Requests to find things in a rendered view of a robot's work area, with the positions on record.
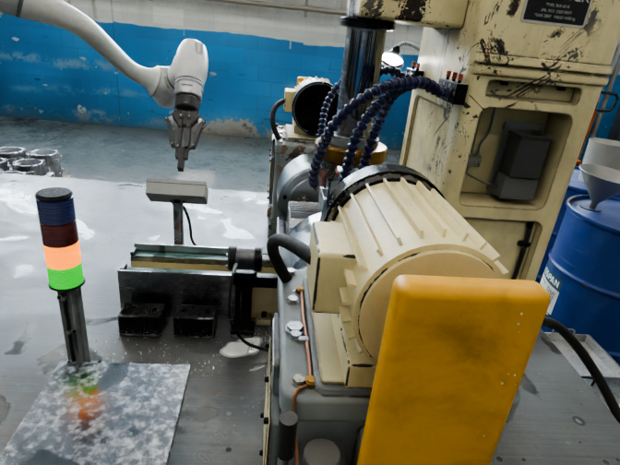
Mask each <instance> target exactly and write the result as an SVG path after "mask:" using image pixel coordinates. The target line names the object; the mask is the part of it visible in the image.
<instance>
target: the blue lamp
mask: <svg viewBox="0 0 620 465"><path fill-rule="evenodd" d="M35 199H36V205H37V210H38V216H39V222H40V223H42V224H45V225H51V226H55V225H64V224H68V223H69V222H72V221H74V220H75V219H76V212H75V206H74V205H75V203H74V198H73V196H71V197H70V198H68V199H65V200H62V201H55V202H47V201H41V200H39V199H37V198H36V197H35Z"/></svg>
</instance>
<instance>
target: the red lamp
mask: <svg viewBox="0 0 620 465"><path fill-rule="evenodd" d="M40 228H41V234H42V244H43V245H44V246H47V247H50V248H64V247H68V246H71V245H73V244H75V243H77V242H78V240H79V239H78V226H77V218H76V219H75V220H74V221H72V222H69V223H68V224H64V225H55V226H51V225H45V224H42V223H40Z"/></svg>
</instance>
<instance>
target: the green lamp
mask: <svg viewBox="0 0 620 465"><path fill-rule="evenodd" d="M46 267H47V266H46ZM47 272H48V279H49V284H50V286H51V287H52V288H54V289H57V290H67V289H72V288H75V287H77V286H78V285H80V284H81V283H82V282H83V280H84V275H83V267H82V261H81V262H80V264H78V265H77V266H75V267H73V268H69V269H61V270H57V269H51V268H48V267H47Z"/></svg>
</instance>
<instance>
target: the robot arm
mask: <svg viewBox="0 0 620 465"><path fill-rule="evenodd" d="M3 13H5V14H8V15H11V16H15V17H18V18H24V19H28V20H33V21H37V22H41V23H45V24H49V25H53V26H56V27H59V28H62V29H65V30H68V31H70V32H72V33H74V34H76V35H77V36H78V37H79V38H81V39H82V40H83V41H85V42H86V43H87V44H88V45H90V46H91V47H92V48H93V49H94V50H95V51H97V52H98V53H99V54H100V55H101V56H102V57H104V58H105V59H106V60H107V61H108V62H109V63H110V64H111V65H113V66H114V67H115V68H116V69H117V70H119V71H120V72H121V73H122V74H124V75H125V76H126V77H128V78H130V79H131V80H133V81H135V82H136V83H137V84H139V85H141V86H143V87H144V88H146V89H147V91H148V93H149V95H151V96H152V98H153V100H154V101H155V102H156V103H157V104H158V105H160V106H161V107H163V108H173V107H174V111H173V114H172V116H169V117H167V116H165V117H164V120H165V123H166V124H167V127H168V133H169V139H170V144H171V147H172V148H173V149H175V158H176V159H177V160H178V162H177V169H178V172H183V171H184V167H185V160H186V161H187V160H188V156H189V150H191V149H196V147H197V142H198V141H199V138H200V135H201V133H202V130H203V129H204V128H205V126H206V125H207V124H206V120H202V119H201V118H200V117H199V104H200V103H201V102H202V97H203V91H204V85H205V82H206V80H207V75H208V69H209V59H208V52H207V49H206V46H205V45H204V44H203V43H202V42H200V41H198V40H195V39H185V40H183V41H182V42H181V44H180V46H179V47H178V49H177V52H176V56H175V57H174V59H173V62H172V64H171V66H155V67H153V68H146V67H144V66H140V65H138V64H137V63H135V62H134V61H133V60H131V59H130V58H129V57H128V56H127V55H126V54H125V52H124V51H123V50H122V49H121V48H120V47H119V46H118V45H117V44H116V43H115V42H114V41H113V40H112V39H111V38H110V37H109V36H108V35H107V34H106V33H105V32H104V30H103V29H102V28H101V27H100V26H99V25H97V24H96V23H95V22H94V21H93V20H92V19H91V18H89V17H88V16H86V15H85V14H84V13H82V12H81V11H79V10H78V9H76V8H74V7H73V6H71V5H70V4H68V3H66V2H65V1H63V0H0V17H1V16H2V15H3ZM173 120H174V121H175V122H176V123H177V125H178V129H177V138H176V143H174V137H173V127H172V123H173ZM197 122H198V126H197V130H196V133H195V135H194V137H193V140H192V142H191V144H190V140H191V132H192V127H193V126H194V125H195V124H196V123H197ZM185 127H186V133H185V146H184V147H181V146H182V138H183V131H184V128H185Z"/></svg>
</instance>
